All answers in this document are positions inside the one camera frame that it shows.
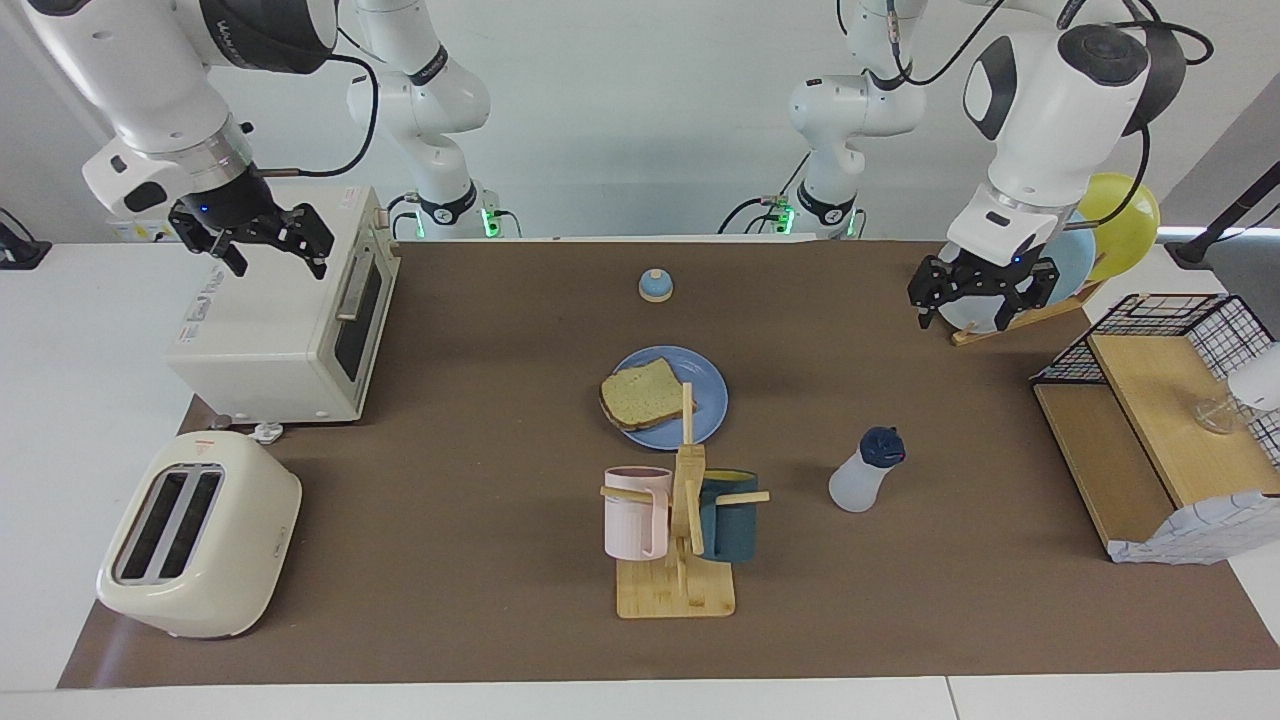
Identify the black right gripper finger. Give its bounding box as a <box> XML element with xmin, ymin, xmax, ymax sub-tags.
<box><xmin>168</xmin><ymin>205</ymin><xmax>249</xmax><ymax>278</ymax></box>
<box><xmin>265</xmin><ymin>203</ymin><xmax>336</xmax><ymax>281</ymax></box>

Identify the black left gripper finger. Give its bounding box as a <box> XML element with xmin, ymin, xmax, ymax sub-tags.
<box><xmin>907</xmin><ymin>255</ymin><xmax>963</xmax><ymax>331</ymax></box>
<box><xmin>993</xmin><ymin>258</ymin><xmax>1059</xmax><ymax>333</ymax></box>

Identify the squeeze bottle with blue cap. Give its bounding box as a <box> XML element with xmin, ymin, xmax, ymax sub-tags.
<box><xmin>828</xmin><ymin>427</ymin><xmax>907</xmax><ymax>514</ymax></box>

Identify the bread slice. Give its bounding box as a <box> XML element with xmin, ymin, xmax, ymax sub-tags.
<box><xmin>599</xmin><ymin>358</ymin><xmax>698</xmax><ymax>433</ymax></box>

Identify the pale grey plate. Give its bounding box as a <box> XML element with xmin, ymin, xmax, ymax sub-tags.
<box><xmin>938</xmin><ymin>285</ymin><xmax>1001</xmax><ymax>334</ymax></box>

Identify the light blue plate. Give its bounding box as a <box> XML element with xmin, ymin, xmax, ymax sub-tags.
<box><xmin>1000</xmin><ymin>215</ymin><xmax>1098</xmax><ymax>309</ymax></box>

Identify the wooden plate rack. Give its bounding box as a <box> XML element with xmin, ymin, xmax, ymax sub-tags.
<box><xmin>950</xmin><ymin>282</ymin><xmax>1106</xmax><ymax>348</ymax></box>

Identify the yellow plate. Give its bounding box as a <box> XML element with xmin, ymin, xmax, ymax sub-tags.
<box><xmin>1078</xmin><ymin>172</ymin><xmax>1161</xmax><ymax>283</ymax></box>

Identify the blue round plate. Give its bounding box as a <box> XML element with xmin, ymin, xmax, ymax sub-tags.
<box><xmin>606</xmin><ymin>345</ymin><xmax>730</xmax><ymax>451</ymax></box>

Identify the white toaster oven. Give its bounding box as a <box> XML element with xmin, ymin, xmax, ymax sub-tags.
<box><xmin>165</xmin><ymin>185</ymin><xmax>403</xmax><ymax>426</ymax></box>

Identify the black stand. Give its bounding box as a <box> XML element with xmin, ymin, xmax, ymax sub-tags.
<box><xmin>1165</xmin><ymin>165</ymin><xmax>1280</xmax><ymax>269</ymax></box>

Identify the clear glass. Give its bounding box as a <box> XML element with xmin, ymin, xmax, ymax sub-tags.
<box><xmin>1190</xmin><ymin>395</ymin><xmax>1246</xmax><ymax>436</ymax></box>

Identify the white rounded object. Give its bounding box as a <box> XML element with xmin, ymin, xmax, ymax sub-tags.
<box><xmin>1228</xmin><ymin>342</ymin><xmax>1280</xmax><ymax>413</ymax></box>

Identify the white blue patterned paper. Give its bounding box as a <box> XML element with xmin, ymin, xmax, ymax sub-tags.
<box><xmin>1108</xmin><ymin>490</ymin><xmax>1280</xmax><ymax>567</ymax></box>

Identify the cream two-slot toaster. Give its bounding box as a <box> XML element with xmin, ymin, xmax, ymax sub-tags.
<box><xmin>96</xmin><ymin>430</ymin><xmax>303</xmax><ymax>641</ymax></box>

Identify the dark teal mug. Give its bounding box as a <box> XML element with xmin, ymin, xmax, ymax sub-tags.
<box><xmin>697</xmin><ymin>469</ymin><xmax>761</xmax><ymax>562</ymax></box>

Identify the brown table mat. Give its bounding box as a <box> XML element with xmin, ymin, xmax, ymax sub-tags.
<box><xmin>57</xmin><ymin>240</ymin><xmax>1280</xmax><ymax>691</ymax></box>

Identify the pink mug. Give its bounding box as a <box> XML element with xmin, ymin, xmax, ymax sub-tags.
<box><xmin>603</xmin><ymin>466</ymin><xmax>673</xmax><ymax>562</ymax></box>

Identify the wooden mug tree stand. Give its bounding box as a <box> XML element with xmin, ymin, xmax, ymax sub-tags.
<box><xmin>600</xmin><ymin>382</ymin><xmax>772</xmax><ymax>620</ymax></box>

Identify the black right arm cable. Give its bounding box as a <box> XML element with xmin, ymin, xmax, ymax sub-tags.
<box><xmin>250</xmin><ymin>50</ymin><xmax>381</xmax><ymax>181</ymax></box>

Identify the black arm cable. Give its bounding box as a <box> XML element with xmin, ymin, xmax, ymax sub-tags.
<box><xmin>880</xmin><ymin>0</ymin><xmax>1216</xmax><ymax>231</ymax></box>
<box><xmin>250</xmin><ymin>50</ymin><xmax>381</xmax><ymax>181</ymax></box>

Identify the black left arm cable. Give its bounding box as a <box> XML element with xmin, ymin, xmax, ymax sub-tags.
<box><xmin>880</xmin><ymin>0</ymin><xmax>1216</xmax><ymax>231</ymax></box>

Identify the black device with cable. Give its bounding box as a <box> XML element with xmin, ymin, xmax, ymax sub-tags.
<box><xmin>0</xmin><ymin>208</ymin><xmax>53</xmax><ymax>271</ymax></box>

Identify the white toaster power cord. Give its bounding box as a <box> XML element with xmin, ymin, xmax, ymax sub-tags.
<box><xmin>210</xmin><ymin>413</ymin><xmax>288</xmax><ymax>446</ymax></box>

